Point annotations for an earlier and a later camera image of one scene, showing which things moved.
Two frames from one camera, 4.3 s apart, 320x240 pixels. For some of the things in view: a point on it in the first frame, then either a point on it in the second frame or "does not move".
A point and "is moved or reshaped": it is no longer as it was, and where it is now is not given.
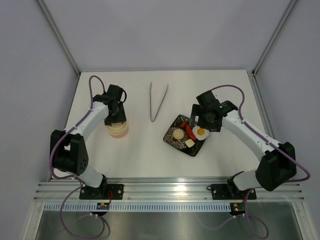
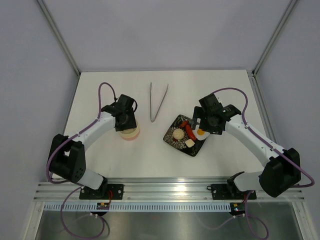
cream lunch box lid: (118, 127) is moved or reshaped
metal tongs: (153, 120) does not move
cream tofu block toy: (190, 143) does not move
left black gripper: (120, 118) → (131, 124)
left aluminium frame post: (59, 35) does not move
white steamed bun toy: (178, 134) does not move
